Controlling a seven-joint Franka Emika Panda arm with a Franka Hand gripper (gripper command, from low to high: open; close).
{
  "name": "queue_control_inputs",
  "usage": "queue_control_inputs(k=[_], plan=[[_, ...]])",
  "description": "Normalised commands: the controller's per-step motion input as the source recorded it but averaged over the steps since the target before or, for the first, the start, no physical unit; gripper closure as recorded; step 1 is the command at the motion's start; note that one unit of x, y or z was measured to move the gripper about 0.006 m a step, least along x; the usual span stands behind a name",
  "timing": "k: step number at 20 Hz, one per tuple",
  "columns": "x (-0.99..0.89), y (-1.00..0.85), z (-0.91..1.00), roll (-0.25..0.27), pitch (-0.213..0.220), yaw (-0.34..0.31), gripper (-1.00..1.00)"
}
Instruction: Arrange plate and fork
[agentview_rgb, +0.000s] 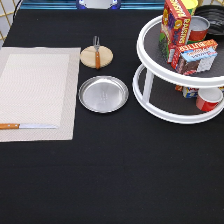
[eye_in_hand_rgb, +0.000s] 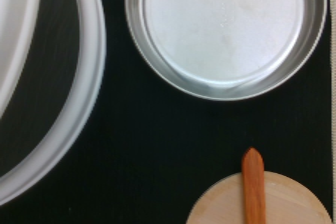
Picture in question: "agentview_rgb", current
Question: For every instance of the round silver metal plate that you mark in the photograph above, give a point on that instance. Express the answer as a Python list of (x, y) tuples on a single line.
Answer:
[(103, 94)]

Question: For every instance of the wooden handled fork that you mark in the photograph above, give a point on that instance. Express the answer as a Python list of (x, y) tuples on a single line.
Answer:
[(96, 45)]

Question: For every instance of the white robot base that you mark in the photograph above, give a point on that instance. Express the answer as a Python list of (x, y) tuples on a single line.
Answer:
[(98, 4)]

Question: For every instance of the round wooden coaster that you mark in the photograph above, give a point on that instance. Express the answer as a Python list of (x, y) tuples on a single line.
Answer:
[(87, 56)]

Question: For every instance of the white two-tier turntable shelf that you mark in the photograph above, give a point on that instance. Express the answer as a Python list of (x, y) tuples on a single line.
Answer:
[(153, 64)]

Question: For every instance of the beige woven placemat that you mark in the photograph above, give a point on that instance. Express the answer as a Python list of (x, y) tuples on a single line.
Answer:
[(38, 86)]

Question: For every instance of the small colourful box lower tier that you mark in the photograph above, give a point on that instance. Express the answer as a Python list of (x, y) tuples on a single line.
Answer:
[(189, 92)]

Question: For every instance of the red white can lower tier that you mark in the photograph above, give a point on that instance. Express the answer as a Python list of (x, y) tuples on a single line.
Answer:
[(208, 98)]

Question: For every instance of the brownie mix box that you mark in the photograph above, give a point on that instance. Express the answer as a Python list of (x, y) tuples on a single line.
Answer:
[(195, 61)]

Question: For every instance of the red raisins box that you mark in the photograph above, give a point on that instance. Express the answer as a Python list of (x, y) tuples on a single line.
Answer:
[(174, 27)]

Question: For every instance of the red butter box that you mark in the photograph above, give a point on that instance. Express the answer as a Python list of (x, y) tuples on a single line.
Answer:
[(194, 46)]

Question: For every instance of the red can upper tier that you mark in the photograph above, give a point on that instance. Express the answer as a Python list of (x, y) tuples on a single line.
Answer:
[(198, 28)]

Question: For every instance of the black bowl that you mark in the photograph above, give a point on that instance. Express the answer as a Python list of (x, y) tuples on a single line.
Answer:
[(215, 15)]

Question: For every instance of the wooden handled knife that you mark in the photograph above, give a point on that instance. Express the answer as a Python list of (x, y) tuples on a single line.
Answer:
[(26, 126)]

